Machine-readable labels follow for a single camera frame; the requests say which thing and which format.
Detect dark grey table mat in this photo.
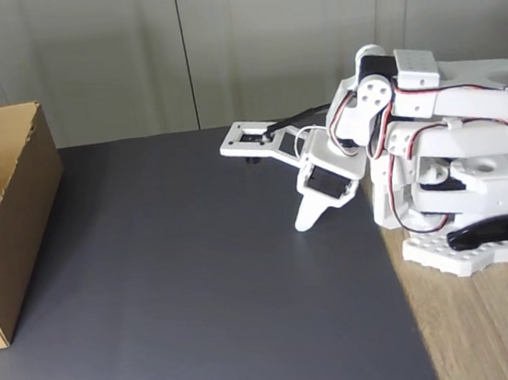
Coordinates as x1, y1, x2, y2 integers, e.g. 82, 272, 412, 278
0, 104, 441, 380

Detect brown cardboard box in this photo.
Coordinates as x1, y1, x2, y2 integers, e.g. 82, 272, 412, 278
0, 99, 86, 351

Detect black camera cable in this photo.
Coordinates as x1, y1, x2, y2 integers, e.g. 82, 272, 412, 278
262, 102, 336, 139

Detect red white black servo wire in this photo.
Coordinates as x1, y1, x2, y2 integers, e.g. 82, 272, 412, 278
389, 73, 508, 144
381, 145, 455, 237
321, 87, 402, 166

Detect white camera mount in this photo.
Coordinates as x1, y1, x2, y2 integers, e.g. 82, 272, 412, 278
215, 111, 319, 179

